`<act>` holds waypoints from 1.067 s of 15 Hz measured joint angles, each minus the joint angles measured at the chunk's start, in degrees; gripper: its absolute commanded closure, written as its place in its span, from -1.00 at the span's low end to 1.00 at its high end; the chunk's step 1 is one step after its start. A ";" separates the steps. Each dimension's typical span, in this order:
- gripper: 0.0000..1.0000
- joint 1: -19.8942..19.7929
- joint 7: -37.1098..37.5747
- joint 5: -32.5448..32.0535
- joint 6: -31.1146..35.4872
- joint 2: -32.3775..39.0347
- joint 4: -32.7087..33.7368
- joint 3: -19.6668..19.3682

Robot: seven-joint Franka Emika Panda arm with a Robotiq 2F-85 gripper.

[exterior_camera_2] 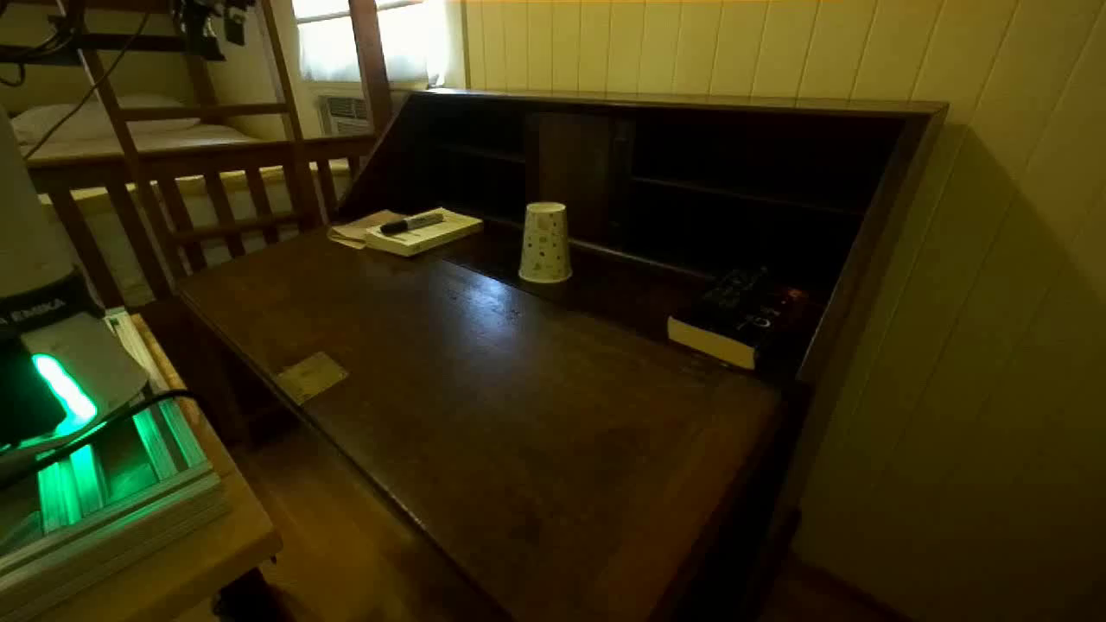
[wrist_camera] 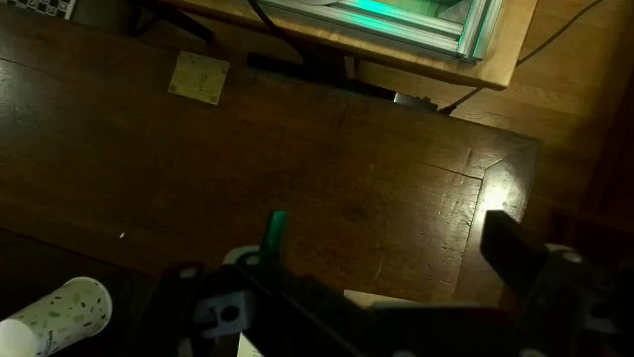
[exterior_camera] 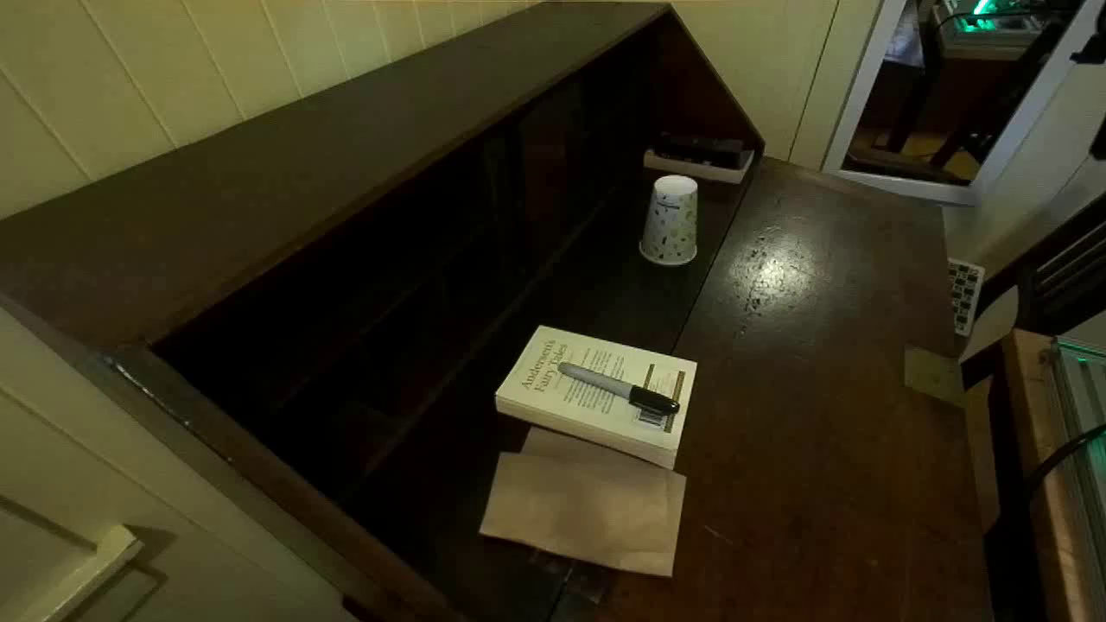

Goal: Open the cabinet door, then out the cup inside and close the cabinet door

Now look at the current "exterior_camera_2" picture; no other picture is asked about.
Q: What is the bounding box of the light wooden stand table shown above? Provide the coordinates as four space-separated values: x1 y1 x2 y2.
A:
0 313 284 622

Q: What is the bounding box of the window with white curtain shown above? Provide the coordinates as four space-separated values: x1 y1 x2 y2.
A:
289 0 465 91

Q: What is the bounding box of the black camera on mount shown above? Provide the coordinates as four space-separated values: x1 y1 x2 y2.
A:
170 0 261 62

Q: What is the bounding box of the brass lock plate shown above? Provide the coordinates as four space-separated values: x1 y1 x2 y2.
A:
274 350 354 406

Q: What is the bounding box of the white mattress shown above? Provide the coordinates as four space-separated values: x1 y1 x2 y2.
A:
12 92 263 161

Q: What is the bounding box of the black base cable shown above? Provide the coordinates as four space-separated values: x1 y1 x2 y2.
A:
0 386 202 478

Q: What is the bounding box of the dark wooden secretary desk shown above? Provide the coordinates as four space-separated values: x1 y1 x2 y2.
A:
170 87 952 622

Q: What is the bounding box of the speckled white paper cup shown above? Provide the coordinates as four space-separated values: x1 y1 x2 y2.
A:
517 200 577 288

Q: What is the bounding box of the black and silver pen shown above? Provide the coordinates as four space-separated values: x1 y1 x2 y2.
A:
378 209 449 237

